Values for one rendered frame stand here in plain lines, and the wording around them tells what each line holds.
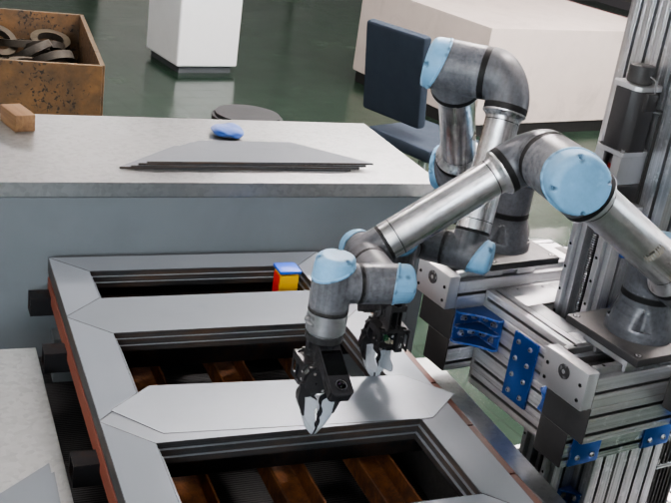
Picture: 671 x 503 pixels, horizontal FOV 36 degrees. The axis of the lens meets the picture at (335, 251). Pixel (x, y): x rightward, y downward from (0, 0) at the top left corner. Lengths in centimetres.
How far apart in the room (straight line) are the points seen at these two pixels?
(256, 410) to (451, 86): 81
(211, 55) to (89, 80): 373
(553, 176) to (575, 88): 647
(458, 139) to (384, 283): 70
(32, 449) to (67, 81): 288
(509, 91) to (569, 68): 600
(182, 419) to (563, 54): 640
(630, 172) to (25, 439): 145
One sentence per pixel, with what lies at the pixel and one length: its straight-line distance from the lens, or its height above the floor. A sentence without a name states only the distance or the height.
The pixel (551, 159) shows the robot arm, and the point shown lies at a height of 147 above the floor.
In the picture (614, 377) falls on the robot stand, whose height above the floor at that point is 97.
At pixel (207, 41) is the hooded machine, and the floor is 27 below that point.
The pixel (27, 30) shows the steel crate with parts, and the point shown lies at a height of 74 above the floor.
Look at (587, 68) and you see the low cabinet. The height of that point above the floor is 52.
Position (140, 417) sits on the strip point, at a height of 86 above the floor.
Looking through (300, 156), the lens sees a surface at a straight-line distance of 303.
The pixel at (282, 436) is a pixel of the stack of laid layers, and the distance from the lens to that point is 209.
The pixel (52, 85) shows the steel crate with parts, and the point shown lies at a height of 74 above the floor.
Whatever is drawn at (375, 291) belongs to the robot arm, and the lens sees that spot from 186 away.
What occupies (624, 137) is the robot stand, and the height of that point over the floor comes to 141.
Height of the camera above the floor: 197
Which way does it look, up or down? 22 degrees down
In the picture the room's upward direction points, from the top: 8 degrees clockwise
